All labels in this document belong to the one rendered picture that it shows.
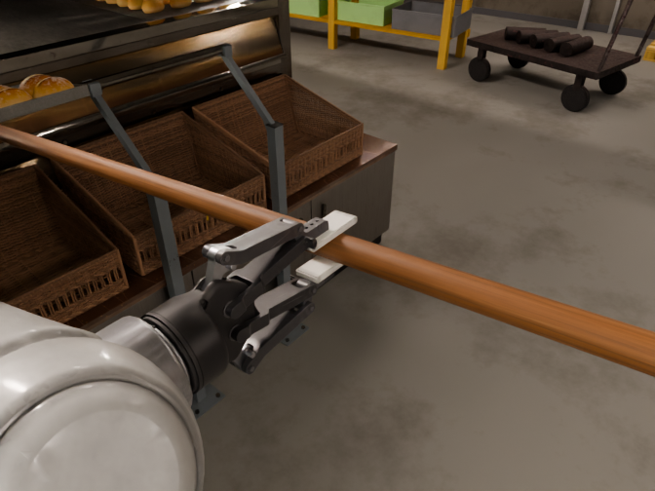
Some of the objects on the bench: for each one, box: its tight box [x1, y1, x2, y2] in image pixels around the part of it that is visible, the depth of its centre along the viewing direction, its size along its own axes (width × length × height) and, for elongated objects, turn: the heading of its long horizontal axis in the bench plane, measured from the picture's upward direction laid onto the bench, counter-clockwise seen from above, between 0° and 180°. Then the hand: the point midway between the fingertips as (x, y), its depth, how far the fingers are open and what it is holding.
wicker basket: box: [192, 74, 364, 200], centre depth 232 cm, size 49×56×28 cm
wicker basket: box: [50, 111, 267, 276], centre depth 195 cm, size 49×56×28 cm
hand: (327, 245), depth 55 cm, fingers closed on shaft, 3 cm apart
